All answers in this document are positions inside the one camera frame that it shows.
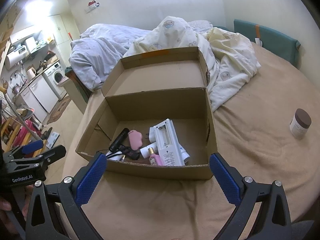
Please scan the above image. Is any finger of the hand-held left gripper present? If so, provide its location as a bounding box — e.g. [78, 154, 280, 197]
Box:
[7, 144, 67, 173]
[2, 139, 43, 159]

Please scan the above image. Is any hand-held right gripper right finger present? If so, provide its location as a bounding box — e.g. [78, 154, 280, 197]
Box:
[209, 152, 293, 240]

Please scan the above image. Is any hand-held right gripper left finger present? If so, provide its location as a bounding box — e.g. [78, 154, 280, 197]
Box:
[25, 152, 108, 240]

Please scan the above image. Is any black printed tube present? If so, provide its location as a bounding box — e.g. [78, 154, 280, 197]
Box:
[121, 146, 140, 160]

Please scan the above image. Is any white cream tube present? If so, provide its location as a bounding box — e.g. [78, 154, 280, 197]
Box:
[140, 142, 190, 163]

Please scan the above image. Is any black flashlight with strap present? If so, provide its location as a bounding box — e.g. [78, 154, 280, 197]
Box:
[109, 128, 130, 152]

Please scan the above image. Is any pink cloud-shaped case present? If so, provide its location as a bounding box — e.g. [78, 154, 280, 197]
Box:
[128, 129, 143, 151]

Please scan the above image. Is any pink perfume bottle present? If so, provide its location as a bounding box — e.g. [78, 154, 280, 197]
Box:
[147, 147, 164, 166]

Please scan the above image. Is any white remote control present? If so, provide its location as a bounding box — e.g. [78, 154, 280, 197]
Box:
[153, 118, 185, 167]

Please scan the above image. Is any white plug charger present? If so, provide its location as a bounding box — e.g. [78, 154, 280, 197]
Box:
[144, 126, 157, 142]

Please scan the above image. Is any cardboard box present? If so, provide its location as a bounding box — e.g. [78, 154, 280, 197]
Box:
[75, 46, 217, 180]

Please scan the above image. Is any person's left hand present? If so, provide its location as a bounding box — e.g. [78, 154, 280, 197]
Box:
[0, 197, 12, 212]

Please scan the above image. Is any white bathroom scale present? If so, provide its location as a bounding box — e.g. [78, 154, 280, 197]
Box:
[45, 131, 60, 149]

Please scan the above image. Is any red bag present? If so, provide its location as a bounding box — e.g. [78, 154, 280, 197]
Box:
[14, 120, 42, 147]

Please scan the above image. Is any black slipper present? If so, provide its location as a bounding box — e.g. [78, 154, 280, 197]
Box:
[40, 127, 53, 140]

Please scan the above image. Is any grey metal pole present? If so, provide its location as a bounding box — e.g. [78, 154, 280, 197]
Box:
[2, 90, 42, 140]

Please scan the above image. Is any yellow wooden chair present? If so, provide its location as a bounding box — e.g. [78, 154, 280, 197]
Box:
[1, 116, 22, 150]

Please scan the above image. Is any brown floor rug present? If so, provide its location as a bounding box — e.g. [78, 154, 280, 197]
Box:
[46, 95, 72, 124]

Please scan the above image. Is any white kitchen cabinet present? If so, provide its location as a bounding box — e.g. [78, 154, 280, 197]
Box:
[20, 75, 59, 123]

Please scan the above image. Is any teal bed headboard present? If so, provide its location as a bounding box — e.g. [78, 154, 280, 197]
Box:
[65, 66, 92, 104]

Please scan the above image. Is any cream electric kettle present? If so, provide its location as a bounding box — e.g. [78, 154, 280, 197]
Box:
[26, 66, 37, 80]

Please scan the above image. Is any white washing machine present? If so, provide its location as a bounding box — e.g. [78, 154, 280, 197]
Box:
[42, 61, 68, 100]

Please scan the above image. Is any white jar with brown lid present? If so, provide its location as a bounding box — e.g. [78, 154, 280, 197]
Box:
[289, 108, 312, 140]

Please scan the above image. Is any white water heater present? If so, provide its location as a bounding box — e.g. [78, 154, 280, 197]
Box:
[4, 44, 28, 70]

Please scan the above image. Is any person's right leg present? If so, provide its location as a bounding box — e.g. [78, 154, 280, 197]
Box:
[290, 220, 320, 240]

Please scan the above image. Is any white canister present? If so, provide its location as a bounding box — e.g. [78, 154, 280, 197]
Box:
[25, 36, 37, 53]

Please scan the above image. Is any cream printed quilt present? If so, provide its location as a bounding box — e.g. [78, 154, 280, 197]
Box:
[122, 16, 262, 112]

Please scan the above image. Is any light blue quilt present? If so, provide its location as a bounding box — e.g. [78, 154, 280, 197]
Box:
[69, 24, 155, 92]

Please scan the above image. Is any grey floral pillow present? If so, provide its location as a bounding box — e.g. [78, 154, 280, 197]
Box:
[186, 20, 214, 34]

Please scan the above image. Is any teal cushion with orange strap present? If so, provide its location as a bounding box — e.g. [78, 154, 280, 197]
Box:
[234, 19, 301, 68]

